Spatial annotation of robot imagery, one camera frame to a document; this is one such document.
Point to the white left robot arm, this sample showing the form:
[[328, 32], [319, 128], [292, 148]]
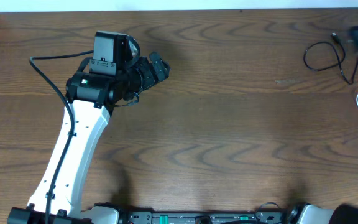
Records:
[[111, 75]]

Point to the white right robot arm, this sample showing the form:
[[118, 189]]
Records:
[[344, 213]]

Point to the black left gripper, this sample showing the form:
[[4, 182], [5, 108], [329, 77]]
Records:
[[148, 76]]

